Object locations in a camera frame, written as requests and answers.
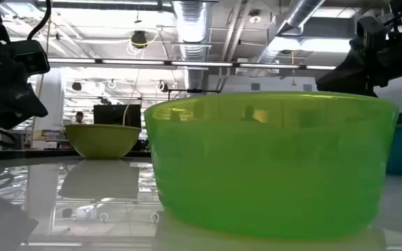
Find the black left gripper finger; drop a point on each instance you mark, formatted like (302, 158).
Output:
(10, 101)

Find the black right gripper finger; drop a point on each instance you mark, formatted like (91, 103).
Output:
(347, 78)

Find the white column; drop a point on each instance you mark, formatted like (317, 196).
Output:
(49, 108)

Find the person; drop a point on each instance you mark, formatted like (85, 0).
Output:
(79, 118)

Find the yellow-green bowl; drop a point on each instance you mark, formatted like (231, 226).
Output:
(101, 141)

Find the black monitor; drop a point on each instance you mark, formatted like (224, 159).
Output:
(117, 115)

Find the translucent green plastic bowl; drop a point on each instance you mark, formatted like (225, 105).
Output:
(271, 167)

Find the black ceiling dome fixture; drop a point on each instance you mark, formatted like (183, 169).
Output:
(139, 38)

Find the long overhead light bar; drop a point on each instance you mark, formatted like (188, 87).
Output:
(194, 63)

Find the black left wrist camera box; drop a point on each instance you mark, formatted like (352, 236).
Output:
(31, 57)

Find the silver slanted ventilation duct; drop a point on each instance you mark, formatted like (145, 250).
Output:
(288, 28)

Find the silver ribbed ventilation duct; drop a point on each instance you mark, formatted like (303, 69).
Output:
(192, 38)

